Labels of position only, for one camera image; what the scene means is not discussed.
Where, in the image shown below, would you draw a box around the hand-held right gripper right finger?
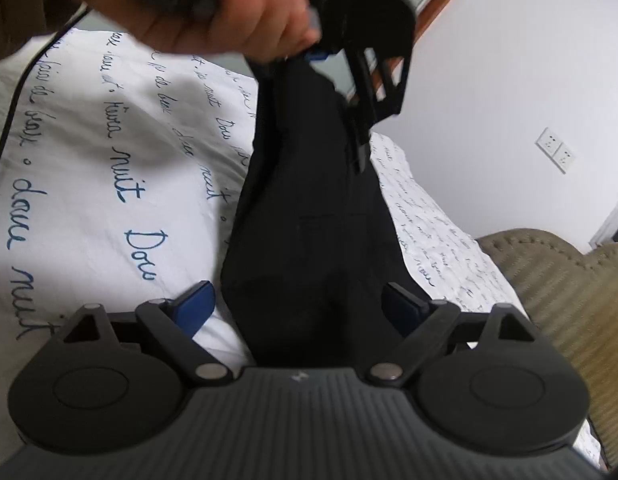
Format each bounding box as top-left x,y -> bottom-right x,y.
366,282 -> 533,389

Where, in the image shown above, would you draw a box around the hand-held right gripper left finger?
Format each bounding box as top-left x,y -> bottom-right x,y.
63,280 -> 238,387

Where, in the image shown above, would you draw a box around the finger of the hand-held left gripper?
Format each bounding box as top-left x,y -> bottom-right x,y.
306,46 -> 340,92
338,44 -> 410,177

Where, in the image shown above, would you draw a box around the black pants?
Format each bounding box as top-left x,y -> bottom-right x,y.
220,52 -> 433,368

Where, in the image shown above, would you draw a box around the person's left hand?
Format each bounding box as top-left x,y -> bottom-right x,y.
134,0 -> 324,64

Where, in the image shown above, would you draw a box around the olive upholstered headboard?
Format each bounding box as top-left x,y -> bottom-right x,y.
476,227 -> 618,472

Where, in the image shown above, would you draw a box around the white script-printed bed sheet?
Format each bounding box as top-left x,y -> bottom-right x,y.
0,25 -> 606,472

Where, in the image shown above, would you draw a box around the white door trim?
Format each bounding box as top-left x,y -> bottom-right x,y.
588,184 -> 618,252

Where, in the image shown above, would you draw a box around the white wall socket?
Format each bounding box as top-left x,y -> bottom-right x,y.
536,127 -> 560,155
554,142 -> 578,176

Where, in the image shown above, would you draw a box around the black cable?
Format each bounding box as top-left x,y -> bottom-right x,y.
0,3 -> 90,202

